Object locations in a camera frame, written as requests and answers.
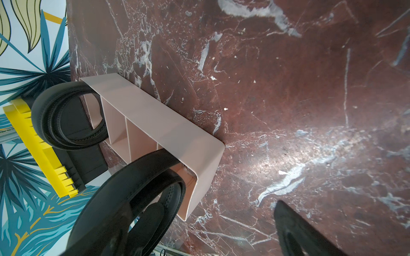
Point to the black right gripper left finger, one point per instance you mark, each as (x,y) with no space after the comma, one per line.
(141,236)

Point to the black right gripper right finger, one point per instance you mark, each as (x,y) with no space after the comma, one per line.
(297,237)

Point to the long black leather belt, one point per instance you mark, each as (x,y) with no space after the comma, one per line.
(103,225)

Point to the pink plastic divided organizer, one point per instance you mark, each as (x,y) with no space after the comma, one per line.
(139,124)

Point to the black belt with buckle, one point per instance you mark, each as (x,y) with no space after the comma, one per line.
(47,112)

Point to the yellow black toolbox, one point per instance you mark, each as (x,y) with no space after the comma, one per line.
(68,172)

